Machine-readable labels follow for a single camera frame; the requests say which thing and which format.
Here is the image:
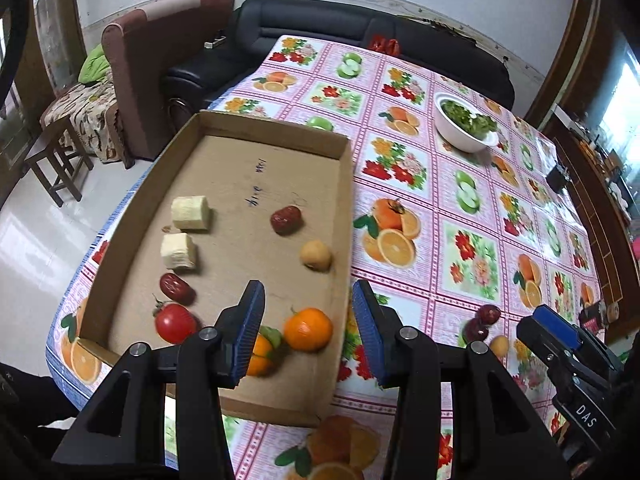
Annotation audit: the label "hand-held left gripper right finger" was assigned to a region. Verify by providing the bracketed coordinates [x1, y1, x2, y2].
[351, 280, 571, 480]

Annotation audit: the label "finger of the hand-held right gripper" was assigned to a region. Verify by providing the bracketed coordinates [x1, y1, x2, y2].
[532, 304, 621, 386]
[516, 319, 608, 391]

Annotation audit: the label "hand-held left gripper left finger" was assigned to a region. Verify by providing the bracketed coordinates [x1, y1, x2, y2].
[51, 280, 266, 480]

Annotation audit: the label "round orange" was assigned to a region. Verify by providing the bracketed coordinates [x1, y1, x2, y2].
[283, 307, 334, 352]

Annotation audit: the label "cardboard box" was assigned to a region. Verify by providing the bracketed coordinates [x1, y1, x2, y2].
[77, 110, 355, 428]

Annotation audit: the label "orange with green leaf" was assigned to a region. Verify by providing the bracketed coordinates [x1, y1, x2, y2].
[245, 326, 283, 377]

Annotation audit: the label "black and red object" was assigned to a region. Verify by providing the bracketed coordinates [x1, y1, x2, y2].
[580, 300, 621, 331]

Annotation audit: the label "red tomato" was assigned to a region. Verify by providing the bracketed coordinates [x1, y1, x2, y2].
[152, 300, 200, 345]

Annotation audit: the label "wooden sideboard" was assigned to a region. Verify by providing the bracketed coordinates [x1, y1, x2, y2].
[542, 105, 640, 346]

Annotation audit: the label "black box device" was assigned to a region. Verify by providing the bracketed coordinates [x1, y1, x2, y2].
[546, 165, 571, 192]

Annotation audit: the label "fruit print tablecloth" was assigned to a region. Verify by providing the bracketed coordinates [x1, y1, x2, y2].
[45, 35, 616, 480]

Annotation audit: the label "white bowl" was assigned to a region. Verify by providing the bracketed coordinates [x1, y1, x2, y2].
[433, 91, 500, 153]

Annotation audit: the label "green leafy vegetables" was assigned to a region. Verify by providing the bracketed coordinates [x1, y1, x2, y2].
[440, 100, 497, 136]

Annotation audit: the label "person's dark clothing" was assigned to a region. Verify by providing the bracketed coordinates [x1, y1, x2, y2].
[0, 360, 76, 480]

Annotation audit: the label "wooden stool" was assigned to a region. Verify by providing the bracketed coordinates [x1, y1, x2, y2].
[22, 117, 95, 208]

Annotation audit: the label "patterned seat blanket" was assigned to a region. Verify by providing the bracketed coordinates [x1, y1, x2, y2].
[40, 77, 133, 163]

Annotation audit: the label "red item on sofa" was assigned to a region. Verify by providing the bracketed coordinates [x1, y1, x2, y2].
[369, 36, 401, 56]

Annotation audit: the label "brown armchair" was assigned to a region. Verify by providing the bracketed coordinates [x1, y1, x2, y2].
[101, 0, 236, 161]

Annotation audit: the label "green cushion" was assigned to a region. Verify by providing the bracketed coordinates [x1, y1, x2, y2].
[79, 45, 113, 85]

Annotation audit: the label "black leather sofa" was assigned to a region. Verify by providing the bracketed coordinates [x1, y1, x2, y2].
[162, 0, 516, 111]

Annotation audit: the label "wooden glass door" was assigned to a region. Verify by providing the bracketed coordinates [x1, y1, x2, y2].
[0, 0, 86, 126]

